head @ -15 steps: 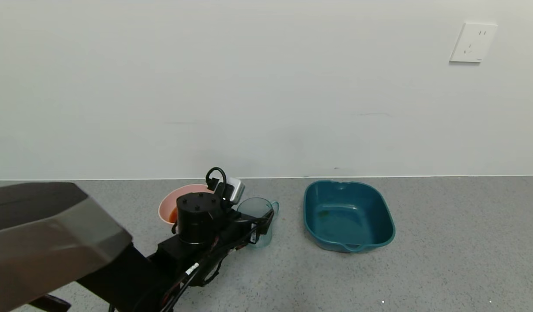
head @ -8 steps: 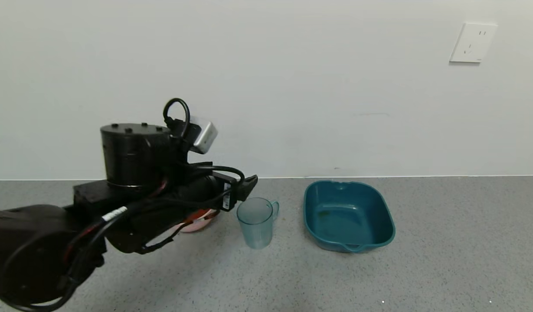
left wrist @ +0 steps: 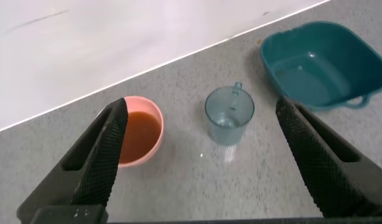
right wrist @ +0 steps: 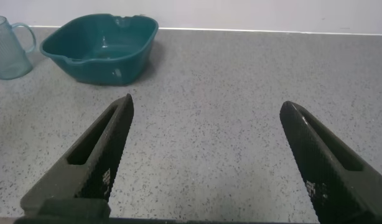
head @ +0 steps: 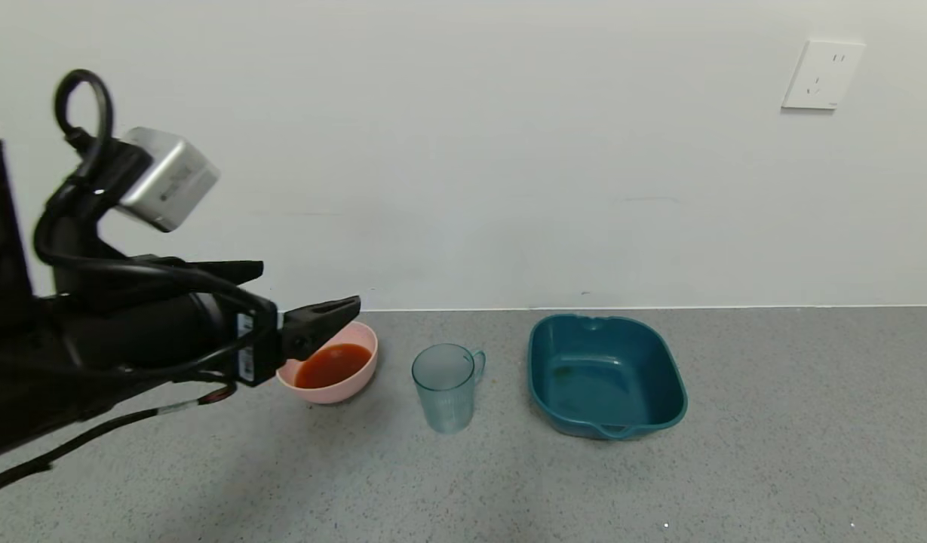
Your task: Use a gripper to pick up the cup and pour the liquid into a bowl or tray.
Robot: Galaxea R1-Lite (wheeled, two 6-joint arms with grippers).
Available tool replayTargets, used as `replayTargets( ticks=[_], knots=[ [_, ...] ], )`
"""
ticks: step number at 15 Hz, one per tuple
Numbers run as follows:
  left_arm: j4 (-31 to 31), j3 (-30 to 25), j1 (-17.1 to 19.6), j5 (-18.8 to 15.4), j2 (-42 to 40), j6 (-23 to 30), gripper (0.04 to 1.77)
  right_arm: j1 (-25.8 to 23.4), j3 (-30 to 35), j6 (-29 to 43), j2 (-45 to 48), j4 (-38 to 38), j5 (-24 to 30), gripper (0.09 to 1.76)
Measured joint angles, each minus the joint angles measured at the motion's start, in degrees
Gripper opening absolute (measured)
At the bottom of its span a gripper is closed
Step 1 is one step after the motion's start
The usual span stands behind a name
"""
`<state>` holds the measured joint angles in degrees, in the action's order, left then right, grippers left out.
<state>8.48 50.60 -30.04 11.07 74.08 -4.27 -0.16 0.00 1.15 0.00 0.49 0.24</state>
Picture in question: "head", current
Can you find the pink plastic bowl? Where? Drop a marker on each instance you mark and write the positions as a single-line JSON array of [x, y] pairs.
[[350, 388]]

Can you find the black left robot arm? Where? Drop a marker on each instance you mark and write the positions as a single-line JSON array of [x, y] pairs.
[[131, 332]]

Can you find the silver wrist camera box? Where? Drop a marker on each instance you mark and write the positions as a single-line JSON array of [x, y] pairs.
[[169, 181]]

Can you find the teal plastic basin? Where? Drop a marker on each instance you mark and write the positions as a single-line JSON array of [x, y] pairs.
[[603, 377]]

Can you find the translucent teal ribbed cup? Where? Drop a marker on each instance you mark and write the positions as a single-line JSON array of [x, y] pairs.
[[444, 392]]

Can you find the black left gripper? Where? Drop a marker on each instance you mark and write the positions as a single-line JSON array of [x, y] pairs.
[[256, 345]]

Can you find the white wall socket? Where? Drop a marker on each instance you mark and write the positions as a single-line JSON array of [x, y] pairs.
[[824, 74]]

